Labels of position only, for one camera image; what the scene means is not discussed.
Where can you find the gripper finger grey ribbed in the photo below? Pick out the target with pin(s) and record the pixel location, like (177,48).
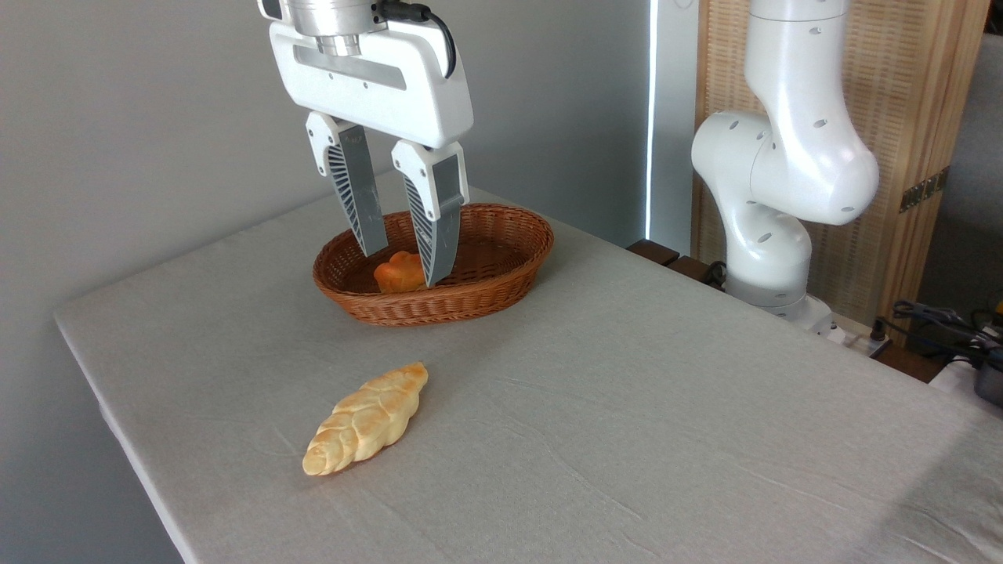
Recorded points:
(356,188)
(437,211)

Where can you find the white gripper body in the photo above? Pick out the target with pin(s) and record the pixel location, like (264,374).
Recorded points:
(392,86)

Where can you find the pale braided bread loaf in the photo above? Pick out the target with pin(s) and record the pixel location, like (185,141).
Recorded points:
(368,419)

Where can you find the small orange bread roll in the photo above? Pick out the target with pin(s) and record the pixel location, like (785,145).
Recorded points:
(396,276)

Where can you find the brown wicker oval basket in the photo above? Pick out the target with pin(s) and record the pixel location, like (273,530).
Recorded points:
(490,298)

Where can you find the grey table cloth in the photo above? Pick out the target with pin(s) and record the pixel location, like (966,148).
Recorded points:
(627,431)

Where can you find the metal screen hinge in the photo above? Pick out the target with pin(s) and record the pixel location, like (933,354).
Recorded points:
(925,189)

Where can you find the grey box device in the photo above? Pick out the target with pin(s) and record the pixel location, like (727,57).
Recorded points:
(990,382)

